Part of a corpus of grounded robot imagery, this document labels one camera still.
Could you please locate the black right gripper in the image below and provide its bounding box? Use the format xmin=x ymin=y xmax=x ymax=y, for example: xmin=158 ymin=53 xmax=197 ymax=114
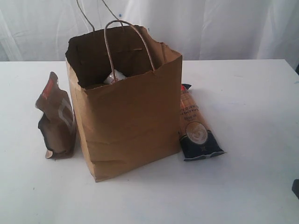
xmin=292 ymin=179 xmax=299 ymax=194

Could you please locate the spaghetti pasta packet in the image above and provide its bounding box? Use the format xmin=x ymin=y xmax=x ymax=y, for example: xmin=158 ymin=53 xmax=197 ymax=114
xmin=179 ymin=84 xmax=225 ymax=161

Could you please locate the brown paper bag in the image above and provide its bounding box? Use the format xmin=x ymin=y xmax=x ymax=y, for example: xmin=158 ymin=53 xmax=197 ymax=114
xmin=65 ymin=18 xmax=182 ymax=182

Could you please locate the small white blue carton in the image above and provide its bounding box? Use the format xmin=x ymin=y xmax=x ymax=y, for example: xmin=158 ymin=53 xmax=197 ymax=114
xmin=103 ymin=70 xmax=127 ymax=84

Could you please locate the brown pouch with orange label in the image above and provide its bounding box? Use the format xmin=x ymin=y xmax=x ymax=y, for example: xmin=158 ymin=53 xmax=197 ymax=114
xmin=35 ymin=72 xmax=76 ymax=159

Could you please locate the white backdrop curtain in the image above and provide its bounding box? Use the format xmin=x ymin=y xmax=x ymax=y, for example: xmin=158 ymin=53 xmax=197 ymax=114
xmin=0 ymin=0 xmax=299 ymax=67

